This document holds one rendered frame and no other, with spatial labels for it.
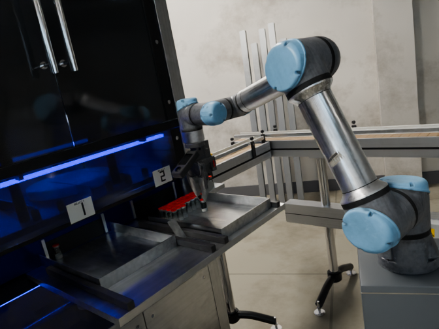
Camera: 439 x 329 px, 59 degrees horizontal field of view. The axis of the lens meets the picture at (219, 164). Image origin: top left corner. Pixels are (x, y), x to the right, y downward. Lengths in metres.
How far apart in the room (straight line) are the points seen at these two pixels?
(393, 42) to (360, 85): 0.48
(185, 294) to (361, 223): 0.91
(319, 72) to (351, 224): 0.35
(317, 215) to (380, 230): 1.33
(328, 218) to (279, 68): 1.38
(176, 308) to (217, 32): 3.01
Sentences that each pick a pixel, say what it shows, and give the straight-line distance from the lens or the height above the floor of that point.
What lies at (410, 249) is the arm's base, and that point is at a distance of 1.08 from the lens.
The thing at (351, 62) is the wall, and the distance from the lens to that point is 3.88.
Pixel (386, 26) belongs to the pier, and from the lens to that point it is 3.72.
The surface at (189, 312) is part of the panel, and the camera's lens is 1.67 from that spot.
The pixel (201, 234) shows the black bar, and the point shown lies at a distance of 1.17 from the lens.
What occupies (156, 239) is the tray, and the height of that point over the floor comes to 0.89.
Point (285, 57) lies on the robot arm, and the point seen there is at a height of 1.36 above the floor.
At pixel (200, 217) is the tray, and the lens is 1.35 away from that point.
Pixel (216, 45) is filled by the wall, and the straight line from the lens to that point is 4.06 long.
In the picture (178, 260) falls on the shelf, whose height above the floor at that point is 0.88.
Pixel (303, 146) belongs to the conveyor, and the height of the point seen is 0.90.
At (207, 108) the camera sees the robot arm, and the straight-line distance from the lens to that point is 1.21.
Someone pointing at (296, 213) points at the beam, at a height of 0.50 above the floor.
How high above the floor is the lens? 1.35
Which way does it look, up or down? 13 degrees down
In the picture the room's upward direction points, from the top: 10 degrees counter-clockwise
